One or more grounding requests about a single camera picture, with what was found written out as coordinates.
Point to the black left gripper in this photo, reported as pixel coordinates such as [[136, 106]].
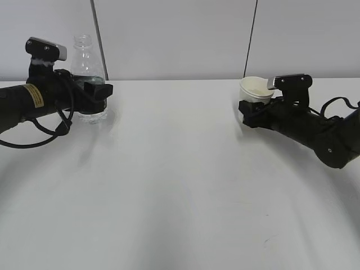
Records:
[[88, 98]]

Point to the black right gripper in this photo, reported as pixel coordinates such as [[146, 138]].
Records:
[[284, 116]]

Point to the white paper cup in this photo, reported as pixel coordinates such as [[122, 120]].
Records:
[[254, 89]]

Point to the clear green-label water bottle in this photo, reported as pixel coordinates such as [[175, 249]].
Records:
[[86, 66]]

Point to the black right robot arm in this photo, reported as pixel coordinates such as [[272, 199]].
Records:
[[334, 140]]

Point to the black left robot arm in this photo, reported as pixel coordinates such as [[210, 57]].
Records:
[[49, 94]]

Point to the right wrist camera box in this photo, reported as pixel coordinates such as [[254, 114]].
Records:
[[294, 88]]

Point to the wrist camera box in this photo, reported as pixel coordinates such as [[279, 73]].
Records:
[[44, 54], [294, 88]]

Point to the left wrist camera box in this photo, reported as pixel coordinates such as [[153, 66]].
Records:
[[44, 54]]

